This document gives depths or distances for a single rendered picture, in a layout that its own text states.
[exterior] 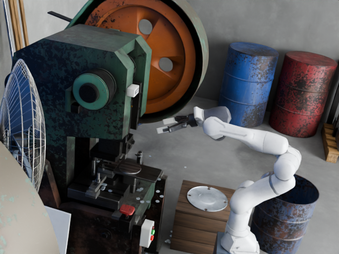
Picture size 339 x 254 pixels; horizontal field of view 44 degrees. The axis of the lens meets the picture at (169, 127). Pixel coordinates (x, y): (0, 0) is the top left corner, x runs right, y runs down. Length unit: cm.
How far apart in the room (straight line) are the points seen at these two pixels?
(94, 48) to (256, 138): 89
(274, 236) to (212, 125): 127
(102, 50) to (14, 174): 119
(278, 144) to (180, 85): 72
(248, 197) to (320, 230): 151
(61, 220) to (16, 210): 156
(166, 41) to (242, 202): 100
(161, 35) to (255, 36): 302
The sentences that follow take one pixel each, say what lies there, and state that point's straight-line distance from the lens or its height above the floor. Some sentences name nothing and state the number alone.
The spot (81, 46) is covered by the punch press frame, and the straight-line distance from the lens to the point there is 201.
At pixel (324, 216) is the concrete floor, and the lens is 382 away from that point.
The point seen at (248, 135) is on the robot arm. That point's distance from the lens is 207.
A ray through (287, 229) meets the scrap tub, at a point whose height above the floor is 26.
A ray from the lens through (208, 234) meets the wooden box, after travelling 293.
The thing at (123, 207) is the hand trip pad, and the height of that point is 76.
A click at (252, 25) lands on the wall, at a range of 534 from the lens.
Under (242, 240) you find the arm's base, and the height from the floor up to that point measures 53.
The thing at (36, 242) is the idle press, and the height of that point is 147.
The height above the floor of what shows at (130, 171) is 78.
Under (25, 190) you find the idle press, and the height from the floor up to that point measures 155.
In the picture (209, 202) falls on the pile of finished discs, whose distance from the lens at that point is 295.
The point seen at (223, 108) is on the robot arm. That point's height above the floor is 122.
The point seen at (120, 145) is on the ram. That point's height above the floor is 95.
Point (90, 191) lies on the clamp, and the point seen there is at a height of 74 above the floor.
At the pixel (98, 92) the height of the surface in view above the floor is 134.
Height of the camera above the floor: 205
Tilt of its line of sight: 26 degrees down
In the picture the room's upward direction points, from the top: 8 degrees clockwise
